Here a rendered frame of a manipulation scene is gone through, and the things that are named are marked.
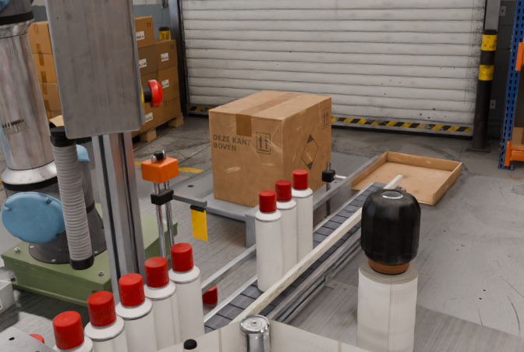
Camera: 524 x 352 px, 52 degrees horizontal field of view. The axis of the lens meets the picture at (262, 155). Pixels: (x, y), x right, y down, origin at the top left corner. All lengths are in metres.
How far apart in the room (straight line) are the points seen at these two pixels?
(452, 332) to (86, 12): 0.77
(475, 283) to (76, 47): 0.94
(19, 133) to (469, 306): 0.92
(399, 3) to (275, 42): 1.25
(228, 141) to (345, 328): 0.69
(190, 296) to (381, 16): 4.45
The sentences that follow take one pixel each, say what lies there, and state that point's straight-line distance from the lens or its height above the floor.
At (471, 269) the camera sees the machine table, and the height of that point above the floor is 0.83.
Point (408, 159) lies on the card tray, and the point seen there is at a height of 0.85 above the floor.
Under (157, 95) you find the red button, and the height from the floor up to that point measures 1.33.
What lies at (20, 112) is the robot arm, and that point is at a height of 1.26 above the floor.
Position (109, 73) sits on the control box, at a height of 1.36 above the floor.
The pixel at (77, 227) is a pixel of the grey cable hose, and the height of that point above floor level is 1.14.
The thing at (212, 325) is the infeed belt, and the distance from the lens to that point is 1.02.
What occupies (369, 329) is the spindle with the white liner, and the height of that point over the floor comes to 0.98.
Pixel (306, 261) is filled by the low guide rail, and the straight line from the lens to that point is 1.13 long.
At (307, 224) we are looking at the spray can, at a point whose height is 0.98.
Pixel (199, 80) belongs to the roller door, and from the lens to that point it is 5.92.
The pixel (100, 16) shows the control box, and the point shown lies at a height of 1.43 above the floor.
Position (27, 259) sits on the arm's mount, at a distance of 1.29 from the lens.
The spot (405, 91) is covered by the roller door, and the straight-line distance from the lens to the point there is 5.18.
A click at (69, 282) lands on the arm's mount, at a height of 0.88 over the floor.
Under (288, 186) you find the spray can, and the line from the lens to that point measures 1.05.
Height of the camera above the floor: 1.47
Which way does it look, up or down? 19 degrees down
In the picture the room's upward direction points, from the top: 2 degrees counter-clockwise
